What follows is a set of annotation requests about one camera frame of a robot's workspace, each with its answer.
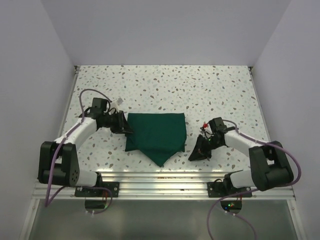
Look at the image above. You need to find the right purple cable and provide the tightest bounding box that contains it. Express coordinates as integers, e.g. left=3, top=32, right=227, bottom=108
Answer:
left=206, top=119, right=302, bottom=240

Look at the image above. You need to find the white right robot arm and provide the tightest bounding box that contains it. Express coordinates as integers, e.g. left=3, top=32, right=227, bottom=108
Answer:
left=188, top=117, right=294, bottom=197

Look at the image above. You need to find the dark green surgical cloth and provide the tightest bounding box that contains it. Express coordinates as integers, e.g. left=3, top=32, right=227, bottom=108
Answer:
left=125, top=113, right=187, bottom=167

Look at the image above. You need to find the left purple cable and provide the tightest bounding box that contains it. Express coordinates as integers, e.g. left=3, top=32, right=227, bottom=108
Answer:
left=44, top=89, right=113, bottom=216

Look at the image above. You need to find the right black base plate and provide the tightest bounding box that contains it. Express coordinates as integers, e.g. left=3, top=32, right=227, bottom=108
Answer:
left=207, top=181, right=252, bottom=198

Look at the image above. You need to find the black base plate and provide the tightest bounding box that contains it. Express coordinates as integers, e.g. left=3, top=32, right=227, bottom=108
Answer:
left=74, top=181, right=120, bottom=198
left=207, top=181, right=252, bottom=198

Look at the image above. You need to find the purple cable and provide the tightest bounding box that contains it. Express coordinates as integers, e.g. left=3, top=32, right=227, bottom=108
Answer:
left=206, top=119, right=302, bottom=240
left=44, top=89, right=113, bottom=216

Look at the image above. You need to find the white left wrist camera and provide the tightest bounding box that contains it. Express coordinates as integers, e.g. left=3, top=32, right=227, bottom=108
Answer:
left=110, top=98, right=124, bottom=109

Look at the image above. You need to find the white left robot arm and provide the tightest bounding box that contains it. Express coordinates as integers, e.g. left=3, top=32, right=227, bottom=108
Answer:
left=37, top=97, right=133, bottom=197

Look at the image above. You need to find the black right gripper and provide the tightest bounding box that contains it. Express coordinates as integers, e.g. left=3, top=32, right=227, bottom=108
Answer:
left=188, top=134, right=223, bottom=161

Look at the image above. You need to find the aluminium rail frame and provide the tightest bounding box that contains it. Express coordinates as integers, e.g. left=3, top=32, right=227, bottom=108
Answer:
left=20, top=65, right=307, bottom=240

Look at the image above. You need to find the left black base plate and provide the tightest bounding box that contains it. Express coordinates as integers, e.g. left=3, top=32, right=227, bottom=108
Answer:
left=74, top=181, right=120, bottom=198

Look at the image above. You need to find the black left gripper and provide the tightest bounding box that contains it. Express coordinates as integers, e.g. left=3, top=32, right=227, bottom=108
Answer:
left=103, top=110, right=133, bottom=134

